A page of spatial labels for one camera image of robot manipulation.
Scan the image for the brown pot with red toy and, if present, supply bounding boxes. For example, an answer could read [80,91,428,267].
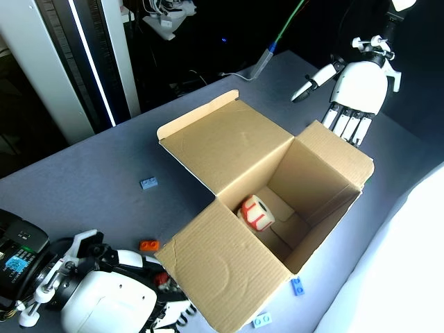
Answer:
[153,271,183,294]

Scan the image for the white LED strip light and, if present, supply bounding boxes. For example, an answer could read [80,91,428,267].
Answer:
[67,0,117,128]

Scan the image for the light blue toy brick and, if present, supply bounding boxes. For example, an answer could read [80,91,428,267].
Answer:
[252,311,273,330]

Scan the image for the white cable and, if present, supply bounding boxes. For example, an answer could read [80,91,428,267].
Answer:
[218,71,254,81]

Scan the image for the green cable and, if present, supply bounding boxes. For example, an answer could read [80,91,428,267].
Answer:
[272,0,306,44]

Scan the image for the grey USB adapter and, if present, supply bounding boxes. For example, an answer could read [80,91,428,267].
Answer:
[249,41,278,80]

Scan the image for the white red strawberry cake toy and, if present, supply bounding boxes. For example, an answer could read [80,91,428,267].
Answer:
[237,194,275,232]

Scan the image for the white backdrop sheet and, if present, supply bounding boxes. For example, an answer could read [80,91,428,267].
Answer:
[311,166,444,333]

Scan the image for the grey table cloth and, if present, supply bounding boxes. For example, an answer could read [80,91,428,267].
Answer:
[0,50,444,333]

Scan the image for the brown cardboard box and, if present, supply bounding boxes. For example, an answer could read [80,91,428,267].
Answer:
[154,89,375,333]

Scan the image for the white metal frame post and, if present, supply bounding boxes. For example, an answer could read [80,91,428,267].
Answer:
[0,0,142,146]

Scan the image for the white plastic parts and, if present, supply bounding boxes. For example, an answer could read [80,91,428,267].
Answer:
[142,0,198,42]

